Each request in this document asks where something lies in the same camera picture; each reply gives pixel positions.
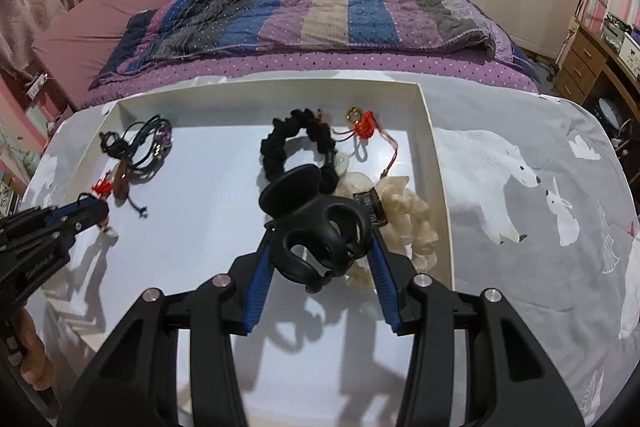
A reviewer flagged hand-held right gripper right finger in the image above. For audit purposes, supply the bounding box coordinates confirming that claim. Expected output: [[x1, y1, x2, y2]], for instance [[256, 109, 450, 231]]
[[367, 232, 586, 427]]

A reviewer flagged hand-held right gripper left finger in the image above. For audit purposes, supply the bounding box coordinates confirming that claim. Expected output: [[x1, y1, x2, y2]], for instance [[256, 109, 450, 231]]
[[57, 227, 276, 427]]

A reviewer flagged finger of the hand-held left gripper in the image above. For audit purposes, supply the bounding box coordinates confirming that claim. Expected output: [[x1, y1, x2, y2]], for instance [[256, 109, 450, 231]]
[[0, 223, 84, 269], [0, 193, 110, 235]]

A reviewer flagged brown gourd pendant black cord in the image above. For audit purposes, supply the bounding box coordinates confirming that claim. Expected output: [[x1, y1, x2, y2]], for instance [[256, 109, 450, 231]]
[[114, 158, 150, 219]]

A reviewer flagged cream organza scrunchie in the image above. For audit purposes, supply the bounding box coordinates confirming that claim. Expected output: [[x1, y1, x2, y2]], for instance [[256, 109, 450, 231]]
[[332, 174, 440, 293]]

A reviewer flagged black hair claw clip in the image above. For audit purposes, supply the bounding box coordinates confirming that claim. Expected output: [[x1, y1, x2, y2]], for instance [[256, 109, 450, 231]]
[[259, 166, 373, 294]]

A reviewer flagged black tag pendant with cord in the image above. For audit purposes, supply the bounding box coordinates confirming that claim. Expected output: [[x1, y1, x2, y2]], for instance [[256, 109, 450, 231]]
[[352, 188, 389, 228]]

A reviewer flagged white shallow cardboard box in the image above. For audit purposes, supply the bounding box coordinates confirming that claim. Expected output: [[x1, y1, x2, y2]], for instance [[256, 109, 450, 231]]
[[40, 77, 456, 427]]

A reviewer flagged black cord bracelet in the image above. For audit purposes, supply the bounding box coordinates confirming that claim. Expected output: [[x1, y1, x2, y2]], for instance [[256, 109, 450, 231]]
[[99, 117, 175, 182]]

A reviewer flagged black scrunchie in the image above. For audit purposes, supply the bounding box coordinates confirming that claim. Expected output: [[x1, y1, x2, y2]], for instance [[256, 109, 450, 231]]
[[258, 107, 341, 195]]

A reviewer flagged red knot charm gold bell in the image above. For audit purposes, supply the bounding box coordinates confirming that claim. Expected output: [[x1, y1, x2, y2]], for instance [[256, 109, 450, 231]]
[[334, 106, 401, 180]]

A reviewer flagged person's left hand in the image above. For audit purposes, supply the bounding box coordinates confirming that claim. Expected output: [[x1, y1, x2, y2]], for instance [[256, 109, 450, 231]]
[[14, 307, 54, 391]]

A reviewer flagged white power strip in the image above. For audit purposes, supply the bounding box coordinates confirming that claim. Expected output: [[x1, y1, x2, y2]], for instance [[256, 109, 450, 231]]
[[25, 74, 49, 100]]

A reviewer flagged pink mattress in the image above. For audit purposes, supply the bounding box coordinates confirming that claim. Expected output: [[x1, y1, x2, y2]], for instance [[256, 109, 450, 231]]
[[31, 0, 213, 110]]

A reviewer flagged purple dotted bed sheet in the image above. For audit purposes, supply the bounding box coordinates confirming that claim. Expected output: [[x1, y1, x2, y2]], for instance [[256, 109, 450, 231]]
[[87, 48, 541, 108]]

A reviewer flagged striped purple blue quilt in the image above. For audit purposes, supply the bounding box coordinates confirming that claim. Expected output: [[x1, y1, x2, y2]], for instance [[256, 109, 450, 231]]
[[90, 0, 516, 90]]

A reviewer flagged wooden desk with drawers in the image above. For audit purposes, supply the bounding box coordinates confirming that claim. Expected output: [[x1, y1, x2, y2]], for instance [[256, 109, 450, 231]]
[[552, 17, 640, 168]]

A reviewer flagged white box on desk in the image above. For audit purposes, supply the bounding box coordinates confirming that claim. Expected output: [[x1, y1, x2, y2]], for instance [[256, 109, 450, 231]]
[[600, 14, 640, 80]]

